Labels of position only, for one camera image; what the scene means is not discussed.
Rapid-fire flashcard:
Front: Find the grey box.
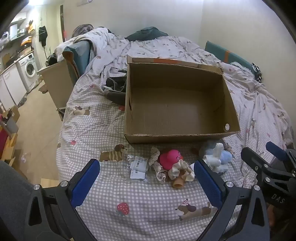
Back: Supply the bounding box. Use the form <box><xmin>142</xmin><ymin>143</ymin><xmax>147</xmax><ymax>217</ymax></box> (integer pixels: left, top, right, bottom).
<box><xmin>6</xmin><ymin>115</ymin><xmax>19</xmax><ymax>135</ymax></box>

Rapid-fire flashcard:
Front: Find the white washing machine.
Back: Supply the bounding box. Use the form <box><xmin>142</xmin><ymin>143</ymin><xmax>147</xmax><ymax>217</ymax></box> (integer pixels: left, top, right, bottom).
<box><xmin>17</xmin><ymin>53</ymin><xmax>39</xmax><ymax>87</ymax></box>

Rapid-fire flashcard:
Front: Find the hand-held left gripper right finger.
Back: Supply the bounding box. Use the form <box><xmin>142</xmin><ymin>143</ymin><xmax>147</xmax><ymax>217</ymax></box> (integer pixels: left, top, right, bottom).
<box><xmin>194</xmin><ymin>159</ymin><xmax>271</xmax><ymax>241</ymax></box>

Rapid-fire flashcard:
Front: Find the beige bedside table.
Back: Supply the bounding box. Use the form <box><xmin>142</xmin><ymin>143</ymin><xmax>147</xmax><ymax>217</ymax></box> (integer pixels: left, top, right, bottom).
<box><xmin>36</xmin><ymin>60</ymin><xmax>77</xmax><ymax>121</ymax></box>

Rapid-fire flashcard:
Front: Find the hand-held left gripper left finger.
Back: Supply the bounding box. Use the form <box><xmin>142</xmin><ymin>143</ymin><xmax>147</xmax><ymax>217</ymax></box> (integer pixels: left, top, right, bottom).
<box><xmin>23</xmin><ymin>159</ymin><xmax>101</xmax><ymax>241</ymax></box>

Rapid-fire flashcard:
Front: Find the white sock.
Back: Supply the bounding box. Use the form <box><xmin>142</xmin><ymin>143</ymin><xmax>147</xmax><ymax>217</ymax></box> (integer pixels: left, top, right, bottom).
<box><xmin>214</xmin><ymin>142</ymin><xmax>224</xmax><ymax>161</ymax></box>

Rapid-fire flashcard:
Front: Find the dark grey clothing pile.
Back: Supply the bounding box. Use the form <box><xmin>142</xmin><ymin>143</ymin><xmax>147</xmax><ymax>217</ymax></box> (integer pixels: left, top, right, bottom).
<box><xmin>102</xmin><ymin>69</ymin><xmax>128</xmax><ymax>105</ymax></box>

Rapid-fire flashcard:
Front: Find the clear packet with white label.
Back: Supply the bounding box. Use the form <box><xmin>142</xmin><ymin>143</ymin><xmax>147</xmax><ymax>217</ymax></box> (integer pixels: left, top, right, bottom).
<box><xmin>129</xmin><ymin>155</ymin><xmax>149</xmax><ymax>184</ymax></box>

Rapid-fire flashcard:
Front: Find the grey fuzzy blanket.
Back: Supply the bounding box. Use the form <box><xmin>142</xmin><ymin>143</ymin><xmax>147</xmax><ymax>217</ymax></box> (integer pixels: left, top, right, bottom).
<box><xmin>71</xmin><ymin>24</ymin><xmax>95</xmax><ymax>38</ymax></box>

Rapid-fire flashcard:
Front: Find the white kitchen cabinet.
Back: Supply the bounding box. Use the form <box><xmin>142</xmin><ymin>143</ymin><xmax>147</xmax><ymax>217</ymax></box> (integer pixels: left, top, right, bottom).
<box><xmin>0</xmin><ymin>61</ymin><xmax>28</xmax><ymax>110</ymax></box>

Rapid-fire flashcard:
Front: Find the white floral duvet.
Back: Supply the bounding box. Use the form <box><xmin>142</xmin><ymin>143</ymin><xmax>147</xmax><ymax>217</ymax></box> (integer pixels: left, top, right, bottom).
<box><xmin>55</xmin><ymin>26</ymin><xmax>295</xmax><ymax>151</ymax></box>

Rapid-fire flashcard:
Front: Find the black hanging garment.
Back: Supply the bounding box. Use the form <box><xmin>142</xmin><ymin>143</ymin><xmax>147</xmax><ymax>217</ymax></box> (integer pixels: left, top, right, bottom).
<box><xmin>38</xmin><ymin>25</ymin><xmax>48</xmax><ymax>46</ymax></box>

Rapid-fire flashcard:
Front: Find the cardboard box on floor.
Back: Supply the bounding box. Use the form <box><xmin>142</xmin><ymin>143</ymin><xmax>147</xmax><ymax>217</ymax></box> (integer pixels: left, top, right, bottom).
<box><xmin>0</xmin><ymin>133</ymin><xmax>18</xmax><ymax>166</ymax></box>

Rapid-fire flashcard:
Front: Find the cardboard box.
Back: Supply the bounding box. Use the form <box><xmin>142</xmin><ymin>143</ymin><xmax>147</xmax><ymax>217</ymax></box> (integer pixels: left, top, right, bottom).
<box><xmin>124</xmin><ymin>55</ymin><xmax>241</xmax><ymax>144</ymax></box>
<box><xmin>0</xmin><ymin>133</ymin><xmax>18</xmax><ymax>166</ymax></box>

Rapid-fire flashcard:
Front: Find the teal cushion with orange edge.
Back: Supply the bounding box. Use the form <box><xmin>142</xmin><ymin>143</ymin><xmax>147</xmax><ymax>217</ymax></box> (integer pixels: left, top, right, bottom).
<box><xmin>62</xmin><ymin>40</ymin><xmax>91</xmax><ymax>79</ymax></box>

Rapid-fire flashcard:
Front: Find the red bag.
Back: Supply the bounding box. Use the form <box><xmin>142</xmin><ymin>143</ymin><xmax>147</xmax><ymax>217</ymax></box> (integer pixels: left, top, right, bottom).
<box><xmin>0</xmin><ymin>113</ymin><xmax>10</xmax><ymax>154</ymax></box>

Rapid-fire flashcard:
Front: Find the dark green pillow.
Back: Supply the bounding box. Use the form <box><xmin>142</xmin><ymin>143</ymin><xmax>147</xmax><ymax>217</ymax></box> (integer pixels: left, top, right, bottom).
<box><xmin>124</xmin><ymin>26</ymin><xmax>169</xmax><ymax>42</ymax></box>

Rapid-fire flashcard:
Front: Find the black and white checkered cloth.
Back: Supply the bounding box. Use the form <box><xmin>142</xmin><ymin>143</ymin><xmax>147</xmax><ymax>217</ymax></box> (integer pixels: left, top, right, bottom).
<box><xmin>252</xmin><ymin>62</ymin><xmax>263</xmax><ymax>83</ymax></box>

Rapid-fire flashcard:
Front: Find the floral lace scrunchie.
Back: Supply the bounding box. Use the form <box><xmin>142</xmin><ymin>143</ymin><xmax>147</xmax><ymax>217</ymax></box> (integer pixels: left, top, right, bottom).
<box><xmin>149</xmin><ymin>147</ymin><xmax>168</xmax><ymax>184</ymax></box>

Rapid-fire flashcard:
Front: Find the pink rubber toy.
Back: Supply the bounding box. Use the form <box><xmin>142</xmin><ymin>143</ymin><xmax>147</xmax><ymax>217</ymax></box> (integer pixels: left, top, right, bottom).
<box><xmin>159</xmin><ymin>149</ymin><xmax>184</xmax><ymax>171</ymax></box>

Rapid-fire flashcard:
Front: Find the teal pillow with orange stripe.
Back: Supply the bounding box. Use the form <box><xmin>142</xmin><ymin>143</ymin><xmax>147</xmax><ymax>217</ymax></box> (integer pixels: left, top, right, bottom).
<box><xmin>204</xmin><ymin>40</ymin><xmax>258</xmax><ymax>77</ymax></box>

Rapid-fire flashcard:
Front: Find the person's grey clothing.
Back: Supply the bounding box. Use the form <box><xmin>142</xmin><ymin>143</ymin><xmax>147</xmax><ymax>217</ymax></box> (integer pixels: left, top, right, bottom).
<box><xmin>0</xmin><ymin>160</ymin><xmax>31</xmax><ymax>241</ymax></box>

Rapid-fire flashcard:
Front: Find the cream ruffled scrunchie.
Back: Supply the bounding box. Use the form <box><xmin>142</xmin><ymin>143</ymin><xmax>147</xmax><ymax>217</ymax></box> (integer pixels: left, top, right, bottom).
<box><xmin>168</xmin><ymin>160</ymin><xmax>196</xmax><ymax>182</ymax></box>

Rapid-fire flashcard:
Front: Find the checked dog print bedsheet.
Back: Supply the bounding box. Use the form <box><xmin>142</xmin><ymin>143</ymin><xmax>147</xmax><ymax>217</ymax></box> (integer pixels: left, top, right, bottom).
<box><xmin>55</xmin><ymin>75</ymin><xmax>263</xmax><ymax>241</ymax></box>

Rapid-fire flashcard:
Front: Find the cluttered wall shelf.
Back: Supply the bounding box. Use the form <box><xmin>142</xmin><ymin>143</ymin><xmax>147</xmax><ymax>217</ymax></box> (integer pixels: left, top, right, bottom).
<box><xmin>0</xmin><ymin>13</ymin><xmax>36</xmax><ymax>52</ymax></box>

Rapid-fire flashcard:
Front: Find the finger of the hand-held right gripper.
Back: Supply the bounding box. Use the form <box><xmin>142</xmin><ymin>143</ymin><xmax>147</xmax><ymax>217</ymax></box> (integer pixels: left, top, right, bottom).
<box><xmin>265</xmin><ymin>141</ymin><xmax>296</xmax><ymax>172</ymax></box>
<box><xmin>240</xmin><ymin>147</ymin><xmax>292</xmax><ymax>184</ymax></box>

